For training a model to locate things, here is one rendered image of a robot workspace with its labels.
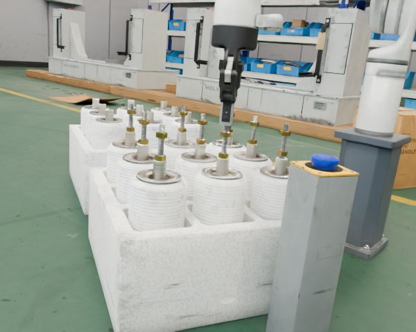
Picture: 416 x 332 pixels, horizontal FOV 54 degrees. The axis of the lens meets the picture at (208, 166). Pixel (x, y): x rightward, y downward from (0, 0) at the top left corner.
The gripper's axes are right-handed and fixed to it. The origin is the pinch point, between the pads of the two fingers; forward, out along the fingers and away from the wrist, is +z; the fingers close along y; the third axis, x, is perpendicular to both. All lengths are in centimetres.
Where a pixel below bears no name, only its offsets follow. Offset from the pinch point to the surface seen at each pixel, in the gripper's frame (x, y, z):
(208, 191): -1.5, 4.1, 12.9
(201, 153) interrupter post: -5.0, -9.3, 9.5
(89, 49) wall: -307, -659, -6
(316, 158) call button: 14.1, 12.5, 3.3
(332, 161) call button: 16.3, 12.9, 3.3
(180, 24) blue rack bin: -142, -642, -61
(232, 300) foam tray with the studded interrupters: 4.8, 5.8, 31.7
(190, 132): -14, -49, 13
